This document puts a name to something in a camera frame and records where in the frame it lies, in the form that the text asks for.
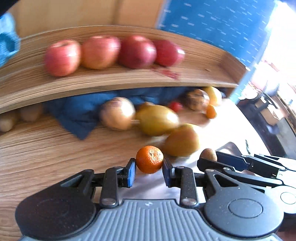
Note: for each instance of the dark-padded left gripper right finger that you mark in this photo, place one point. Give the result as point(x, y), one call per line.
point(183, 178)

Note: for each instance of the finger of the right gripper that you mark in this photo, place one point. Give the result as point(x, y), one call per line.
point(204, 164)
point(253, 164)

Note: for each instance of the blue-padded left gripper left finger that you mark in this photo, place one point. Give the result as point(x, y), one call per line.
point(115, 178)

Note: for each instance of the small brown kiwi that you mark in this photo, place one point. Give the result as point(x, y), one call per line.
point(209, 154)

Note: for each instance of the small orange tangerine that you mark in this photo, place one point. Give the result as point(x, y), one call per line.
point(149, 159)

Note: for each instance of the yellow-green pear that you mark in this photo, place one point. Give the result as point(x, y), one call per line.
point(183, 141)

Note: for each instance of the small orange kumquat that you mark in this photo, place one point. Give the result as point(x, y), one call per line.
point(211, 112)

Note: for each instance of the striped cream pepino melon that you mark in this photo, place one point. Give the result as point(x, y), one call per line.
point(117, 113)

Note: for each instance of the small red tomato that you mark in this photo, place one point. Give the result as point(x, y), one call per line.
point(175, 106)

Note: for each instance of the green-yellow mango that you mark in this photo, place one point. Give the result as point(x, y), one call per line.
point(156, 120)

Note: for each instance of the dark striped pepino melon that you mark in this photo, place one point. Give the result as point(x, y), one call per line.
point(197, 100)

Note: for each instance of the dark blue cloth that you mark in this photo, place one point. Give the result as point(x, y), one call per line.
point(80, 114)

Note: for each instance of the yellow lemon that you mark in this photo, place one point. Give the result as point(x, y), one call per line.
point(214, 95)

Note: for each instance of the rightmost red apple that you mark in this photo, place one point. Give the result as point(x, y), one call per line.
point(168, 53)

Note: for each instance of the left brown kiwi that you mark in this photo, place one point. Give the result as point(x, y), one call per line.
point(8, 120)

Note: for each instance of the red-yellow apple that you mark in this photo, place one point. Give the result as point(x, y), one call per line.
point(62, 58)
point(100, 52)

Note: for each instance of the wooden raised shelf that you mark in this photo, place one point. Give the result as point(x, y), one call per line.
point(24, 80)

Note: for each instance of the leftmost red-yellow apple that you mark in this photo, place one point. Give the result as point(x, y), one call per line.
point(62, 58)

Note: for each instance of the blue polka dot fabric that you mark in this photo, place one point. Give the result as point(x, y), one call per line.
point(238, 27)

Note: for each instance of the light blue garment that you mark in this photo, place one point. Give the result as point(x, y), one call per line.
point(10, 42)

